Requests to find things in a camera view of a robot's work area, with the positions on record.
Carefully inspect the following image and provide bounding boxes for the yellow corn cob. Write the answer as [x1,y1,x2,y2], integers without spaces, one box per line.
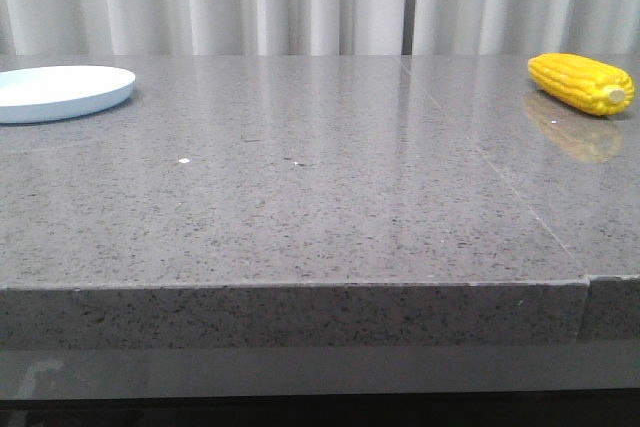
[527,53,635,117]

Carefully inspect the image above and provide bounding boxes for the light blue round plate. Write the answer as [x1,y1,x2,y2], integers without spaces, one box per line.
[1,65,136,124]

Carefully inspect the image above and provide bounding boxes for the white pleated curtain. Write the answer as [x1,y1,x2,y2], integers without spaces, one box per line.
[1,0,639,55]

